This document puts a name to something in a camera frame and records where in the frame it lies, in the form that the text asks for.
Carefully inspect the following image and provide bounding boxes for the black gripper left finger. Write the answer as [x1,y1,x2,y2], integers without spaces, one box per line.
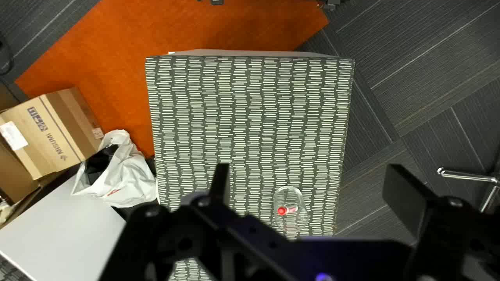
[208,162,232,206]

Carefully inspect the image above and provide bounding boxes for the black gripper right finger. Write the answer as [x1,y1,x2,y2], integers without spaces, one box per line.
[382,164,435,237]

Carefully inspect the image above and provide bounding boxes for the clear drinking glass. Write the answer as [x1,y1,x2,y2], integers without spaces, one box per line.
[272,186,307,236]

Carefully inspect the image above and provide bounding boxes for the chrome chair leg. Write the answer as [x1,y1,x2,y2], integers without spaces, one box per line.
[436,165,500,215]

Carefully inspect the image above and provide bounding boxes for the grey patterned cloth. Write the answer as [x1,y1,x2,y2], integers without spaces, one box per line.
[144,53,357,281]

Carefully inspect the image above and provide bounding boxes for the white plastic bag, dark contents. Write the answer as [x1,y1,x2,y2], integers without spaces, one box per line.
[71,128,161,211]

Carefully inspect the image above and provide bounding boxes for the white cabinet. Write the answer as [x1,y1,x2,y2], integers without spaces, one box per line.
[0,173,130,281]

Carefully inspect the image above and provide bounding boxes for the labelled cardboard box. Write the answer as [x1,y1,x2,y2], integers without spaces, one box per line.
[0,86,105,231]

